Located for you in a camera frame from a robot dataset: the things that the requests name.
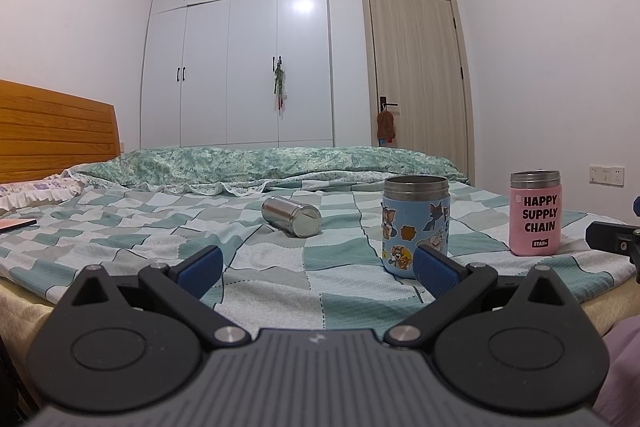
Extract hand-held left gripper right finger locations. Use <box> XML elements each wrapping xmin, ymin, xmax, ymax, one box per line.
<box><xmin>384</xmin><ymin>244</ymin><xmax>581</xmax><ymax>349</ymax></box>

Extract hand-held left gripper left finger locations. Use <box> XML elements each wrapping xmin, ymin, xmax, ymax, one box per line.
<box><xmin>57</xmin><ymin>245</ymin><xmax>252</xmax><ymax>349</ymax></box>

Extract plain steel cup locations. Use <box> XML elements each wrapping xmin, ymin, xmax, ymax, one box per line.
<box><xmin>262</xmin><ymin>195</ymin><xmax>323</xmax><ymax>238</ymax></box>

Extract blue cartoon cup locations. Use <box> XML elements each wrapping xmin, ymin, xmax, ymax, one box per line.
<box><xmin>382</xmin><ymin>175</ymin><xmax>451</xmax><ymax>279</ymax></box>

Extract pink cup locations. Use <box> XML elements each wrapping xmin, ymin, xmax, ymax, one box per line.
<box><xmin>509</xmin><ymin>170</ymin><xmax>563</xmax><ymax>257</ymax></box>

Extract checkered bed sheet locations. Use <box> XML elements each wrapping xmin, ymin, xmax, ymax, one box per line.
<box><xmin>0</xmin><ymin>177</ymin><xmax>632</xmax><ymax>328</ymax></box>

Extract green floral quilt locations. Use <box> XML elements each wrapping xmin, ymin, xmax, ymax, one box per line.
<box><xmin>74</xmin><ymin>145</ymin><xmax>469</xmax><ymax>198</ymax></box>

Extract person's pink clothing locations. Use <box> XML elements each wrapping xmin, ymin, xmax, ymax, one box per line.
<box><xmin>594</xmin><ymin>316</ymin><xmax>640</xmax><ymax>427</ymax></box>

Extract brown hanging cloth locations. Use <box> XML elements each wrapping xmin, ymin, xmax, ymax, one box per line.
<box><xmin>375</xmin><ymin>109</ymin><xmax>397</xmax><ymax>147</ymax></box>

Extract purple floral pillow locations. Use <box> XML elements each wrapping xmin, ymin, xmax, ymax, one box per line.
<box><xmin>0</xmin><ymin>172</ymin><xmax>87</xmax><ymax>214</ymax></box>

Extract pink phone on bed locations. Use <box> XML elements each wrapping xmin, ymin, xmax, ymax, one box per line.
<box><xmin>0</xmin><ymin>217</ymin><xmax>38</xmax><ymax>236</ymax></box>

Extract light wooden door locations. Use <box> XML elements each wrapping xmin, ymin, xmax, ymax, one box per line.
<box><xmin>360</xmin><ymin>0</ymin><xmax>475</xmax><ymax>186</ymax></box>

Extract green hanging ornament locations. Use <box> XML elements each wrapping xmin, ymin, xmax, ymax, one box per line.
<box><xmin>271</xmin><ymin>61</ymin><xmax>290</xmax><ymax>112</ymax></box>

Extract wooden headboard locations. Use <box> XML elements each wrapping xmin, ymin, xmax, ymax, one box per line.
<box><xmin>0</xmin><ymin>79</ymin><xmax>123</xmax><ymax>186</ymax></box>

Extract white wardrobe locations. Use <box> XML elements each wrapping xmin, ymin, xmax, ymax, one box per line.
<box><xmin>139</xmin><ymin>0</ymin><xmax>335</xmax><ymax>150</ymax></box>

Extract white wall socket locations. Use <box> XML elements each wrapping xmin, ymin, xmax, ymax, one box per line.
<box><xmin>588</xmin><ymin>164</ymin><xmax>626</xmax><ymax>186</ymax></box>

